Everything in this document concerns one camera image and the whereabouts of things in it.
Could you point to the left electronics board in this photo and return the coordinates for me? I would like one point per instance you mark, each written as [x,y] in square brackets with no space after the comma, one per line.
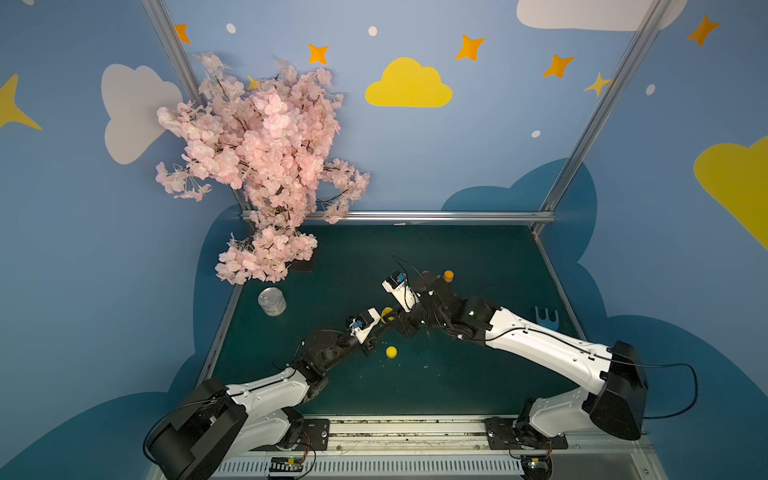
[286,467]

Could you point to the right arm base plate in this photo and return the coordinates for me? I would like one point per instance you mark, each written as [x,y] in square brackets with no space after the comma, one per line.
[507,433]

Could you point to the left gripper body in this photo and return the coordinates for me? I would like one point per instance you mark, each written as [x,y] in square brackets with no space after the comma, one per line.
[377,327]

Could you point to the aluminium frame post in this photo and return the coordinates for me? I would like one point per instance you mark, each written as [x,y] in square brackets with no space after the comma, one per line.
[164,27]
[642,40]

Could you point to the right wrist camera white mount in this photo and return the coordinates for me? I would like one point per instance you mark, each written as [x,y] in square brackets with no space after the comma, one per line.
[397,285]

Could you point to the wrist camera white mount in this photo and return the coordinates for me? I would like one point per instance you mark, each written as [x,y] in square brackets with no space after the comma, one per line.
[362,325]
[397,285]

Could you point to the yellow paint jar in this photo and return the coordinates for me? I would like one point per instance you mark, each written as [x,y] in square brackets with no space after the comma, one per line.
[387,315]

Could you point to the pink cherry blossom tree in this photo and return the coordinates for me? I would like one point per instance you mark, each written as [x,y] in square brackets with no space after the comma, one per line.
[272,144]

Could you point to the electronics board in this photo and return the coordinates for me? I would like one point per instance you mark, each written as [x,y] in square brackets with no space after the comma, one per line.
[286,467]
[536,468]

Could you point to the left aluminium frame post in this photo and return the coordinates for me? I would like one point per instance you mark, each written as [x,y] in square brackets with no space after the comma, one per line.
[164,27]

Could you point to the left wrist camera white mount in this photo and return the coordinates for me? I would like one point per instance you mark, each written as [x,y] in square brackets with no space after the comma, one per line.
[362,325]

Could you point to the right electronics board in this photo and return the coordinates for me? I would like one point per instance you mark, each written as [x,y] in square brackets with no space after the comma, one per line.
[536,468]

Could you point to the blue garden fork wooden handle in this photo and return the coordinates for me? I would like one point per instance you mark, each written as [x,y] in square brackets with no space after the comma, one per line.
[547,318]

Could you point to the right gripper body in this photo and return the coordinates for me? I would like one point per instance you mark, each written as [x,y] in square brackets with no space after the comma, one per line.
[417,303]

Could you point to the horizontal aluminium frame bar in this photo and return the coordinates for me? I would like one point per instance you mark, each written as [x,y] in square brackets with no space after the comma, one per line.
[396,217]

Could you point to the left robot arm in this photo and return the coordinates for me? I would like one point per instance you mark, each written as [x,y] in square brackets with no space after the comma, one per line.
[217,421]

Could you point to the silver metal can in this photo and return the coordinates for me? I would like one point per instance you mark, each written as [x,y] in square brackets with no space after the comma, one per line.
[272,301]

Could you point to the right aluminium frame post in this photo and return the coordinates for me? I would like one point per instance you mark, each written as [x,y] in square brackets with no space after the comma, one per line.
[642,40]

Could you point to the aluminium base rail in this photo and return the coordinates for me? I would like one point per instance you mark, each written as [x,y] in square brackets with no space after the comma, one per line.
[445,447]

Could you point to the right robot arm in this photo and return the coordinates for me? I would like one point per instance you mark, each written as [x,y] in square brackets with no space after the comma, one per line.
[611,385]

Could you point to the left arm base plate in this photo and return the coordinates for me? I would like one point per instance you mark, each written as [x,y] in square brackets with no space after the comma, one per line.
[306,433]

